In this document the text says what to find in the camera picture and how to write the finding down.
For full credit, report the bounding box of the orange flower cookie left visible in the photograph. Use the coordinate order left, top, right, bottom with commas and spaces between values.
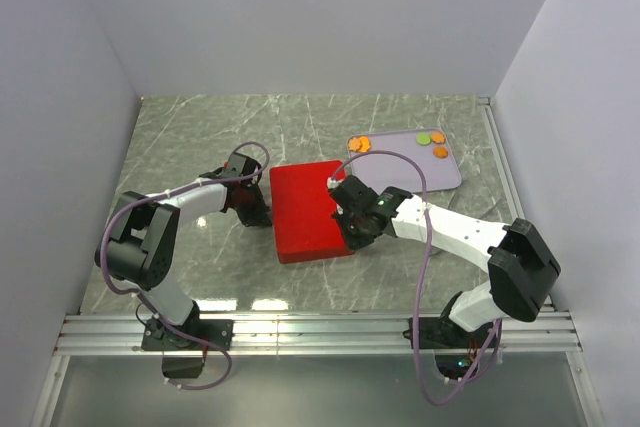
348, 137, 361, 151

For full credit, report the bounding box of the orange flower cookie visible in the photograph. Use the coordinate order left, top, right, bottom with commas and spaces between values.
348, 137, 361, 151
431, 132, 446, 144

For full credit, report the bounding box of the red tin lid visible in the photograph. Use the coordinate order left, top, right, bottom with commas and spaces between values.
269, 160, 346, 253

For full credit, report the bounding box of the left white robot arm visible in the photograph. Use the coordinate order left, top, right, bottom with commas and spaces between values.
95, 152, 272, 351

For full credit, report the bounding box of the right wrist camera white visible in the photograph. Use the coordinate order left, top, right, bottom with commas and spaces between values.
326, 177, 345, 191

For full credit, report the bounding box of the green round cookie far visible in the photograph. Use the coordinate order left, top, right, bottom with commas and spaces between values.
416, 132, 432, 145

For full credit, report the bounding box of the orange fish cookie left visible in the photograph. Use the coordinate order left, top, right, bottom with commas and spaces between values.
355, 136, 371, 153

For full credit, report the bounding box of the orange flower cookie right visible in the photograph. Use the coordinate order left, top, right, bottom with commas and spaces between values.
431, 132, 446, 144

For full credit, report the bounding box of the aluminium rail frame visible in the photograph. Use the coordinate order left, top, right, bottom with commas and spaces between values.
54, 311, 582, 357

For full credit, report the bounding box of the red cookie tin box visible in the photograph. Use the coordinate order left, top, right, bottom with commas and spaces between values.
277, 246, 354, 265

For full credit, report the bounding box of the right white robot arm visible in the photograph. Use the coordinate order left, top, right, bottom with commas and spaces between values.
327, 175, 561, 350

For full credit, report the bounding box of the orange round cookie right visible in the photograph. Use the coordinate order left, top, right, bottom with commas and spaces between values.
433, 146, 449, 159

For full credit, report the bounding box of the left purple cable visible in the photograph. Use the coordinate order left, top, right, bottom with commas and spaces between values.
99, 140, 271, 392

